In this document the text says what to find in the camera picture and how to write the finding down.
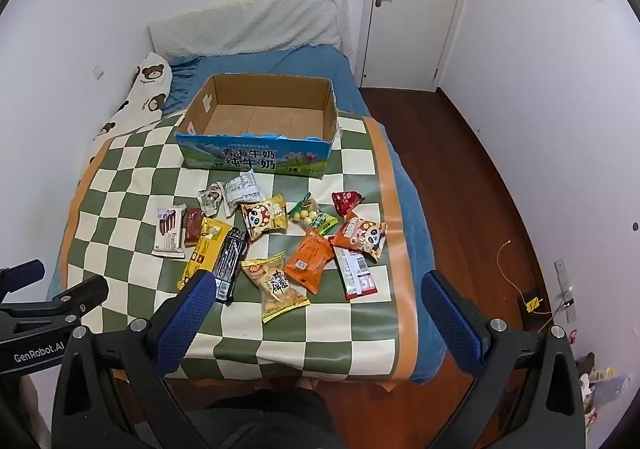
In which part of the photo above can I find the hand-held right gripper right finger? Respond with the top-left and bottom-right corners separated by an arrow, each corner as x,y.
421,270 -> 586,449

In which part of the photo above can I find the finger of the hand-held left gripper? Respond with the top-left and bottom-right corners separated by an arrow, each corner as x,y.
0,259 -> 46,300
47,275 -> 109,325

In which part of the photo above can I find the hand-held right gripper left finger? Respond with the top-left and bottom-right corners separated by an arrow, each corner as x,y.
50,270 -> 218,449

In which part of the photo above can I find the yellow and black snack packet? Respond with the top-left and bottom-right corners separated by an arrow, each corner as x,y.
176,218 -> 251,306

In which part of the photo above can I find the white wafer stick packet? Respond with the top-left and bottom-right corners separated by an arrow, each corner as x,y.
151,206 -> 187,258

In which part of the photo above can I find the clear biscuit packet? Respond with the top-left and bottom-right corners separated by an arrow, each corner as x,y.
241,251 -> 310,324

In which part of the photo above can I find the long red snack packet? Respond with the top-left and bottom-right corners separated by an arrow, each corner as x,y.
332,246 -> 378,300

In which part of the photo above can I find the orange panda snack packet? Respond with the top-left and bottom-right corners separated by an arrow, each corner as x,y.
332,212 -> 388,261

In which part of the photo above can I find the yellow panda snack packet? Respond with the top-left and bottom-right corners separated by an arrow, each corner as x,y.
240,194 -> 289,243

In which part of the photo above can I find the plain orange snack packet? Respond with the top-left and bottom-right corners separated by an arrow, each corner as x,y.
286,230 -> 335,294

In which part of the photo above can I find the green snack packet with balls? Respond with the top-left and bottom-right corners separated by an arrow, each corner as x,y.
287,192 -> 340,236

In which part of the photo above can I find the cardboard box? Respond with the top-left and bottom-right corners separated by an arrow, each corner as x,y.
174,73 -> 341,178

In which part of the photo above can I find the blue bed sheet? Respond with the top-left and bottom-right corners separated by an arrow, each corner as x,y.
47,44 -> 446,386

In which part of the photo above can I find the small brown snack packet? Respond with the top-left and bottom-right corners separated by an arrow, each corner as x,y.
183,208 -> 206,247

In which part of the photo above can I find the green white checkered blanket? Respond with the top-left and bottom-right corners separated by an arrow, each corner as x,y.
65,112 -> 418,382

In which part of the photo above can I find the small white snack packet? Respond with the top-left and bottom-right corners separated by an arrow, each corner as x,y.
196,183 -> 226,217

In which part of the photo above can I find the silver white snack packet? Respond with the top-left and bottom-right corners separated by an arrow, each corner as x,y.
220,170 -> 263,217

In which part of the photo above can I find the pile of small clutter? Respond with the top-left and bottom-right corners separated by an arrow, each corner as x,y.
567,326 -> 632,430

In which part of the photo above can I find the small red snack packet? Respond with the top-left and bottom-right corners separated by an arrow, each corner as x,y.
332,190 -> 364,216

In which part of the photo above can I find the bear print pillow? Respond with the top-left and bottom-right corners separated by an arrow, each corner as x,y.
80,52 -> 173,180

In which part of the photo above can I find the white quilted pillow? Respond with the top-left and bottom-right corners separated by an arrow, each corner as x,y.
147,0 -> 349,61

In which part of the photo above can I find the white door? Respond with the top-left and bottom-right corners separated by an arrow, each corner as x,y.
362,0 -> 473,91

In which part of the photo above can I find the thin orange cable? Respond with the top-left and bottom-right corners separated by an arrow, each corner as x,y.
496,241 -> 553,330

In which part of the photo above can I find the white wall plate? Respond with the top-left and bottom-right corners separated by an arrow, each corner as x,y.
554,259 -> 577,323

